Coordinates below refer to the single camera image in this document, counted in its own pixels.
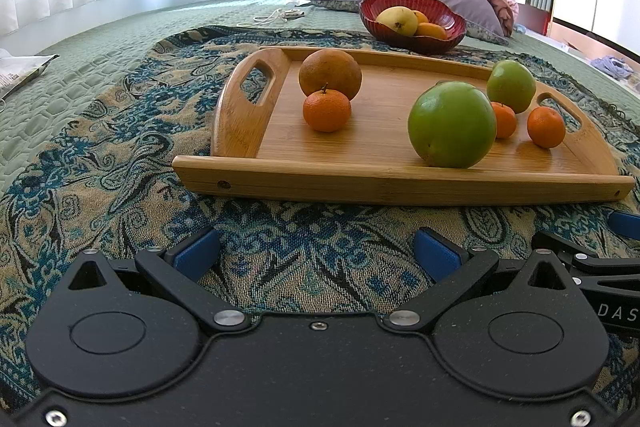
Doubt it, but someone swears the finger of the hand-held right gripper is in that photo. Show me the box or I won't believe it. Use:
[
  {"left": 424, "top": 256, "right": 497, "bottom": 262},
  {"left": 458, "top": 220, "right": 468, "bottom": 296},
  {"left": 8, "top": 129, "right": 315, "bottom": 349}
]
[
  {"left": 607, "top": 211, "right": 640, "bottom": 239},
  {"left": 531, "top": 231, "right": 640, "bottom": 279}
]

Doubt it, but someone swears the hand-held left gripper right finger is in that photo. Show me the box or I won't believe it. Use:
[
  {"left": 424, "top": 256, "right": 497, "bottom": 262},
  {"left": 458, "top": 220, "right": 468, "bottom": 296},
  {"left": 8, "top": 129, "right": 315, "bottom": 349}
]
[{"left": 381, "top": 229, "right": 572, "bottom": 334}]

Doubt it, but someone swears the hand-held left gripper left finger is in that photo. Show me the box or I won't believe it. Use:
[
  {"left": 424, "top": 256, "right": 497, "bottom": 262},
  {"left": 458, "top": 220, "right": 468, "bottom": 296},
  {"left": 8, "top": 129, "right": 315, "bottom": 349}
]
[{"left": 66, "top": 228, "right": 251, "bottom": 334}]

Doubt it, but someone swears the wooden tray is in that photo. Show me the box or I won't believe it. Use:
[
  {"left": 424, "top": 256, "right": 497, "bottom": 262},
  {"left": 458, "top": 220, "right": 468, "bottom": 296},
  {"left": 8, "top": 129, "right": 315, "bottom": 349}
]
[{"left": 171, "top": 46, "right": 636, "bottom": 207}]

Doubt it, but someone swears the small mandarin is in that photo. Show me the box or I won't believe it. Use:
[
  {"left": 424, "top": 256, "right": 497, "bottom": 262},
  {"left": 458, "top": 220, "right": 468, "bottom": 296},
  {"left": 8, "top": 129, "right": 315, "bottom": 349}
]
[
  {"left": 527, "top": 106, "right": 567, "bottom": 150},
  {"left": 490, "top": 102, "right": 518, "bottom": 140},
  {"left": 302, "top": 88, "right": 352, "bottom": 133}
]

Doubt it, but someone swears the green apple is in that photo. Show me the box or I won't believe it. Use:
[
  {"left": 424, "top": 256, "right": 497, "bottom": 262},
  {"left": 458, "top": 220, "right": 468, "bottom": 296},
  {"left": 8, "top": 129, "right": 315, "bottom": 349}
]
[
  {"left": 407, "top": 81, "right": 497, "bottom": 169},
  {"left": 486, "top": 60, "right": 537, "bottom": 114}
]

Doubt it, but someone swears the large brownish orange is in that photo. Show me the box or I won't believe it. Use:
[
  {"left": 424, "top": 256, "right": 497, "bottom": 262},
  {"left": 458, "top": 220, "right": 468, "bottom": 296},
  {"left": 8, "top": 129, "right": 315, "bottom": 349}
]
[{"left": 298, "top": 49, "right": 363, "bottom": 102}]

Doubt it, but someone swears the red ribbed bowl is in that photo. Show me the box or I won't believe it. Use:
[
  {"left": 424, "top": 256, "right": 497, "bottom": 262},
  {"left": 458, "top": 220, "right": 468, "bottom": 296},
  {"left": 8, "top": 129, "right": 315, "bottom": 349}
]
[{"left": 359, "top": 0, "right": 468, "bottom": 56}]

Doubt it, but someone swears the blue paisley blanket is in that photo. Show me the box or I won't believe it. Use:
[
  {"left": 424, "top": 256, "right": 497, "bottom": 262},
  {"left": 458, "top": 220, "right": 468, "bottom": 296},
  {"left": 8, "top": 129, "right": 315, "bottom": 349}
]
[{"left": 0, "top": 25, "right": 640, "bottom": 408}]

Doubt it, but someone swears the blue cloth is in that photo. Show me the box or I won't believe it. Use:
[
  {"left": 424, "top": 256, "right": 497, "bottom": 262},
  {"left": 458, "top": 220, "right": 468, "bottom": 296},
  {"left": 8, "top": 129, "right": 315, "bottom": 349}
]
[{"left": 592, "top": 55, "right": 636, "bottom": 80}]

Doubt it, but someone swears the wooden headboard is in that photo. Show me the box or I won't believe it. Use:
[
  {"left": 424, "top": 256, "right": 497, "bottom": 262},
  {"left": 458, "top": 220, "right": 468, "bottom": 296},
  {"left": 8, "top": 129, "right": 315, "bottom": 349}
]
[{"left": 517, "top": 3, "right": 552, "bottom": 36}]

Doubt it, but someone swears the green quilted bedspread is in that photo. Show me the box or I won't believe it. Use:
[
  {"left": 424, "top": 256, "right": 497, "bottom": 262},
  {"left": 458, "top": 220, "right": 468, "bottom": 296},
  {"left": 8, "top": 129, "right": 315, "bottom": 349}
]
[{"left": 0, "top": 0, "right": 640, "bottom": 188}]

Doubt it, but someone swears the crumpled plastic bag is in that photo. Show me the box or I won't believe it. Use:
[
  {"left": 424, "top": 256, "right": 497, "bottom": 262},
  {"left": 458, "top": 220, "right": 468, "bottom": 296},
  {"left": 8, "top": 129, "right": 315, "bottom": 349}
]
[{"left": 0, "top": 48, "right": 60, "bottom": 100}]

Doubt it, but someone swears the white charger cable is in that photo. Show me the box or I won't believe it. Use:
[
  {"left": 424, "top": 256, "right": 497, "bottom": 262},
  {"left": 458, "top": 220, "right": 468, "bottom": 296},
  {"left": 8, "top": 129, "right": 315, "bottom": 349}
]
[{"left": 239, "top": 8, "right": 306, "bottom": 28}]

